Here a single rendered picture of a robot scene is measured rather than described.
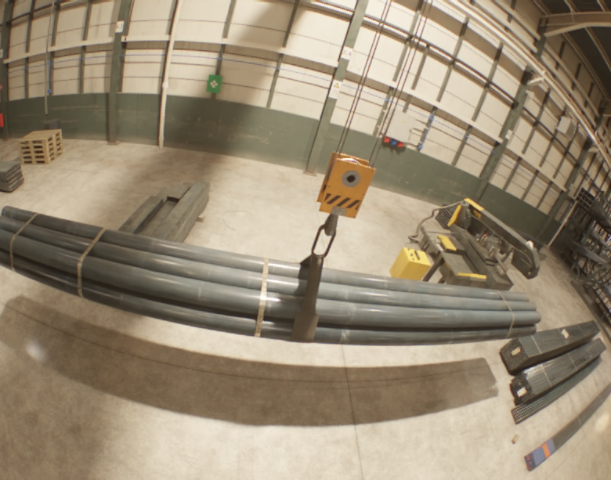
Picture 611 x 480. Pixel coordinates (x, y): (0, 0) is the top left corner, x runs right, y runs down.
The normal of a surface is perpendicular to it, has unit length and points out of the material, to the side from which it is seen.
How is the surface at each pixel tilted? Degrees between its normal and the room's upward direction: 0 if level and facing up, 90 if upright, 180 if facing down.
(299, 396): 0
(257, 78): 90
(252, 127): 90
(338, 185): 90
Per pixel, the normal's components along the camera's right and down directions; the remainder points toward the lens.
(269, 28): 0.07, 0.61
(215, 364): 0.26, -0.77
